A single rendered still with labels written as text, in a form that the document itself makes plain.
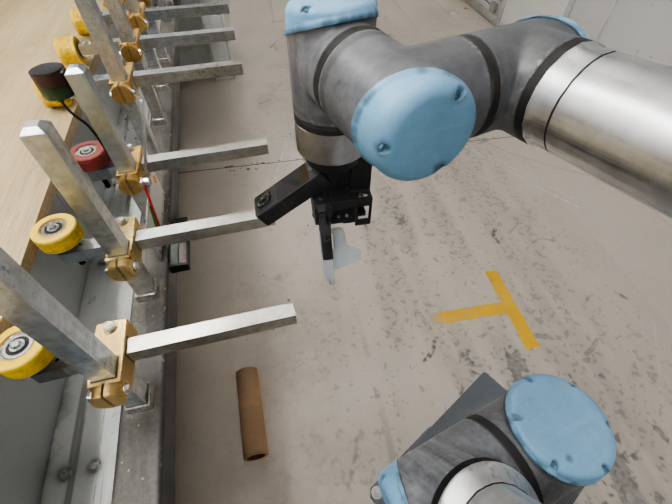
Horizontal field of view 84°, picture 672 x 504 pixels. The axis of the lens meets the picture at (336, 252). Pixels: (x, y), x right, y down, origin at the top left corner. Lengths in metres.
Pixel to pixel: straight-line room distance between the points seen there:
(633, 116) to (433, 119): 0.13
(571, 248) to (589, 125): 1.88
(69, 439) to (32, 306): 0.47
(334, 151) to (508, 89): 0.19
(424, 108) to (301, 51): 0.16
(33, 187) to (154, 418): 0.55
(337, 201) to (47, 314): 0.38
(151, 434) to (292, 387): 0.79
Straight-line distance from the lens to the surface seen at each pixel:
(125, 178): 1.00
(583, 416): 0.68
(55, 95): 0.93
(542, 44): 0.39
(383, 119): 0.29
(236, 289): 1.78
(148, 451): 0.81
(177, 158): 1.03
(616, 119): 0.33
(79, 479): 0.94
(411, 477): 0.59
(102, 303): 1.11
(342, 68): 0.35
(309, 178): 0.50
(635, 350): 1.99
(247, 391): 1.45
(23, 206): 0.99
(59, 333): 0.60
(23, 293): 0.54
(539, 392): 0.66
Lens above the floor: 1.42
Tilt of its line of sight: 50 degrees down
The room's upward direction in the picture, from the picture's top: straight up
